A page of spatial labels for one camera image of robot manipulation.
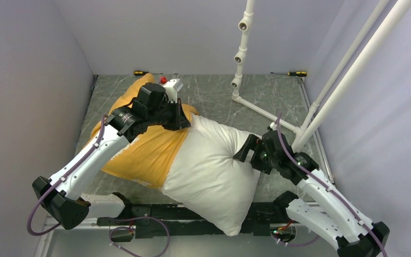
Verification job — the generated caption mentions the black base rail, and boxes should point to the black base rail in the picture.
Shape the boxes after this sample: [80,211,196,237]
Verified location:
[97,202,291,239]

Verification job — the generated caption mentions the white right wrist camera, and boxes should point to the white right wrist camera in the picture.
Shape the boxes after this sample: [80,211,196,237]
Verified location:
[268,122,278,131]

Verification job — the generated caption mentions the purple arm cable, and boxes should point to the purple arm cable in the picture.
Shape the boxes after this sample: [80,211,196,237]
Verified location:
[275,112,389,257]
[26,113,107,237]

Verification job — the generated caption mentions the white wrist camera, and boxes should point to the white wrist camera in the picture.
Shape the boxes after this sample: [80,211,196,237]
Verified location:
[159,77,184,103]
[268,122,278,131]

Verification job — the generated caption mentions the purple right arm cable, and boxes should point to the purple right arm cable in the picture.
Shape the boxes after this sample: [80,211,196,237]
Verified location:
[275,112,389,257]

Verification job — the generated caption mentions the white pvc pipe frame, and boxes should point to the white pvc pipe frame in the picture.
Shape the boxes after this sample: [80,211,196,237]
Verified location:
[230,0,411,153]

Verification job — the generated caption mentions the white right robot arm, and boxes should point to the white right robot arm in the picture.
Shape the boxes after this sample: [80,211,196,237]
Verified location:
[233,130,390,256]

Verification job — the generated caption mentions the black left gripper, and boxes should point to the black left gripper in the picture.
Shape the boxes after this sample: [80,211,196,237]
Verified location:
[148,98,192,131]

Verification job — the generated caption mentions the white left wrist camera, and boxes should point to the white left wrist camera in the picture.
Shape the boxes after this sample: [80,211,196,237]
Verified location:
[159,77,184,103]

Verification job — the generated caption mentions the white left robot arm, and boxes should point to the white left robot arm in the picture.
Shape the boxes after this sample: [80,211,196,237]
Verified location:
[32,79,191,230]

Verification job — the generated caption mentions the aluminium table edge rail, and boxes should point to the aluminium table edge rail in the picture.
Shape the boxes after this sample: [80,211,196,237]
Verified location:
[297,78,335,185]

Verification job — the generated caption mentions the yellow black screwdriver left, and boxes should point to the yellow black screwdriver left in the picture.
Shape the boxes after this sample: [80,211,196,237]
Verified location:
[133,70,164,77]

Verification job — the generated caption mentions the yellow black screwdriver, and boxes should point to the yellow black screwdriver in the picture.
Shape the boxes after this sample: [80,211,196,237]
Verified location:
[271,71,307,78]
[133,70,164,77]

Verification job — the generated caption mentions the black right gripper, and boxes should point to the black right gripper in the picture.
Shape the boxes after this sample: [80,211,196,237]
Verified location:
[233,134,278,175]

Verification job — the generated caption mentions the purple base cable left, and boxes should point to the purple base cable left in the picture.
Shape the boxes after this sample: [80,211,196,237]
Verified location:
[108,216,171,257]

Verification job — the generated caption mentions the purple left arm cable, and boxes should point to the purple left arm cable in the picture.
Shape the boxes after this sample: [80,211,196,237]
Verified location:
[26,113,107,237]

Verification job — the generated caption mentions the yellow black screwdriver right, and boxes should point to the yellow black screwdriver right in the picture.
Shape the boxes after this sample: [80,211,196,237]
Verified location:
[271,71,307,78]

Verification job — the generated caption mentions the white pillow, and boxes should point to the white pillow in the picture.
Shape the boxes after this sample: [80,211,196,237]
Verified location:
[161,115,260,236]

